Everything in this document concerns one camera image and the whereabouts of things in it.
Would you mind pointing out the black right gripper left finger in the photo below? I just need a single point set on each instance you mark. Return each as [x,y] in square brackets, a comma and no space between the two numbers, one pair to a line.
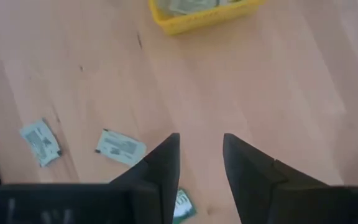
[166,168]

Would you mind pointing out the green and white sweetener packet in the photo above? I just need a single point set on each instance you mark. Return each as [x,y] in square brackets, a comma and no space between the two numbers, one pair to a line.
[183,207]

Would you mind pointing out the yellow plastic slotted basket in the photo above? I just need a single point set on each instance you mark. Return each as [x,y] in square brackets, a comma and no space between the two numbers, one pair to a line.
[197,21]

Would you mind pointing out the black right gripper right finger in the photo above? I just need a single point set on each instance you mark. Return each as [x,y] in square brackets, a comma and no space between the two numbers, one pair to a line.
[247,174]

